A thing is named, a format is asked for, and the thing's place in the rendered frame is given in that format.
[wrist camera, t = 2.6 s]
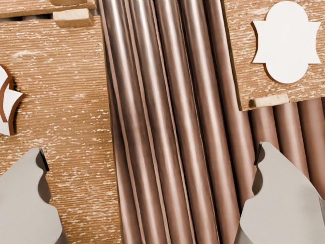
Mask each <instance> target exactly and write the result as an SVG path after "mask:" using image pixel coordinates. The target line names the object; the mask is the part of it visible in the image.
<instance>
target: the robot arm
mask: <svg viewBox="0 0 325 244"><path fill-rule="evenodd" d="M254 165H255V166H256V168H257V171H256V174H255V177H254V181H253V185H252V188H251V189H252V192H253V194H254V197H252V198H250V199H248V200H246V202H245V204H244V208H243V211H242V215H241V218H240V222H239V225H238V229H237V232H236V237H235V240H234V244H325V200H323V199H322V198H321V196H320V195H319V193H318V192H317V190H316V189H315V188H314V186H313V185H312V184H311V182H310V181H309V180H308V179H307V177H306V176H305V175H304V174H303V173H302V172H301V171H300V170H299V169H298V168H297V167H295V166H294V165H293V164H292V163H291V162H290V161H289V160H288V159H287V158H286V157H285V156H284V155H283V154H281V153H280V152H279V151H278V150H277V149H276V148H275V147H274V146H273V145H272V144H271V143H269V142H261V141H260V143H259V146H258V150H257V154H256V158H255V161H254ZM48 171H50V170H49V167H48V164H47V161H46V158H45V155H44V151H43V149H42V147H39V148H32V149H30V150H29V151H28V152H27V153H26V154H24V155H23V156H22V157H21V158H20V159H19V160H18V161H17V162H16V163H15V164H14V165H13V166H11V167H10V168H9V169H8V170H7V171H6V172H5V173H4V174H3V175H2V176H1V177H0V244H69V243H68V240H67V236H66V233H65V231H64V228H63V225H62V222H61V220H60V217H59V214H58V211H57V209H56V207H54V206H52V205H49V202H50V199H51V197H52V194H51V191H50V189H49V186H48V183H47V180H46V178H45V176H46V174H47V172H48Z"/></svg>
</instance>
